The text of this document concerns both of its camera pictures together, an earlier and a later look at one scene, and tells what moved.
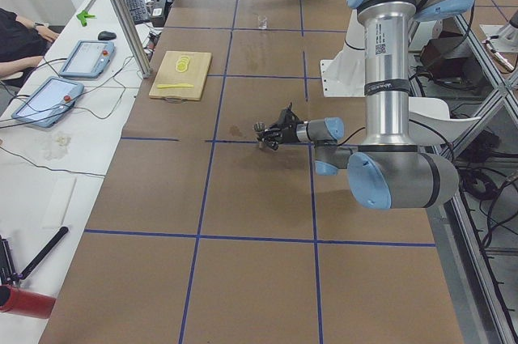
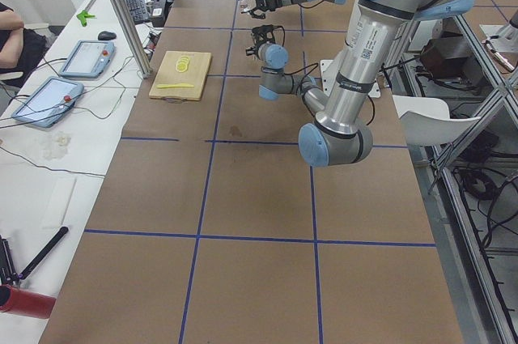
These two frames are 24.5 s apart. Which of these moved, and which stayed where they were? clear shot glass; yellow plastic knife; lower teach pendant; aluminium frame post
Moved: clear shot glass
Stayed: aluminium frame post; yellow plastic knife; lower teach pendant
